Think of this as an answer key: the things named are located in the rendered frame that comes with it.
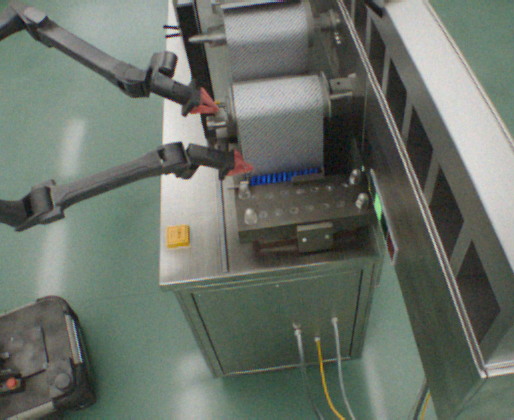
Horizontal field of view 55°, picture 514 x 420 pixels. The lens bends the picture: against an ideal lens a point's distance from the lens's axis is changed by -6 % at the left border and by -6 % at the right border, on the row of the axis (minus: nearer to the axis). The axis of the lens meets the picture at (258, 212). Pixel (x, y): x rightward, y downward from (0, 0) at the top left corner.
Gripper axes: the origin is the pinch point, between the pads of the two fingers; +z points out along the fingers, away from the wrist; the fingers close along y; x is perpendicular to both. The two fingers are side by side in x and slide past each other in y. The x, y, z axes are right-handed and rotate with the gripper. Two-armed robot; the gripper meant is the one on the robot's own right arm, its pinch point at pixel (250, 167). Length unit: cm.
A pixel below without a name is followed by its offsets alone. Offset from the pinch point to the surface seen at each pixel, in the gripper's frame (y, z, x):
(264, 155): 0.3, 1.7, 6.2
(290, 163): 0.2, 10.5, 5.7
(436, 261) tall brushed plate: 62, 9, 46
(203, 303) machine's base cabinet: 25.6, -2.0, -37.5
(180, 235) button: 10.7, -13.7, -24.4
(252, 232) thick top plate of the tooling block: 19.9, 1.0, -5.3
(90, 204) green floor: -90, -30, -140
